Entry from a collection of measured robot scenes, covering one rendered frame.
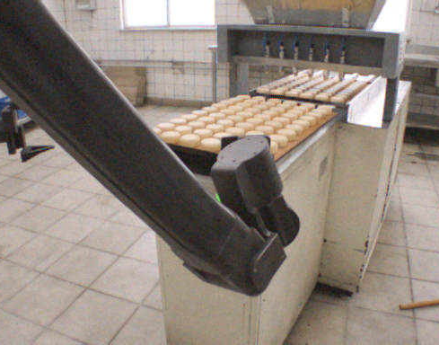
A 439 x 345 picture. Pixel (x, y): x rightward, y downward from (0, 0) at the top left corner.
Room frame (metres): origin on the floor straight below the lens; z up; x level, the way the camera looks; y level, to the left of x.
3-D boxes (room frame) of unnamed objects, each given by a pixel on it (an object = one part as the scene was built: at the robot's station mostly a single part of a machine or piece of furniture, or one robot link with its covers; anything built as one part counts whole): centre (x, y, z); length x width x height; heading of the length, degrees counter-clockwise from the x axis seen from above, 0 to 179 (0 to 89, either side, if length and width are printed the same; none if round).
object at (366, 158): (2.04, -0.60, 0.42); 1.28 x 0.72 x 0.84; 150
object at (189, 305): (1.19, -0.12, 0.45); 0.70 x 0.34 x 0.90; 150
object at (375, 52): (1.63, -0.37, 1.01); 0.72 x 0.33 x 0.34; 60
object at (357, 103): (1.94, -0.78, 0.88); 1.28 x 0.01 x 0.07; 150
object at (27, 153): (0.81, 0.43, 0.95); 0.09 x 0.07 x 0.07; 104
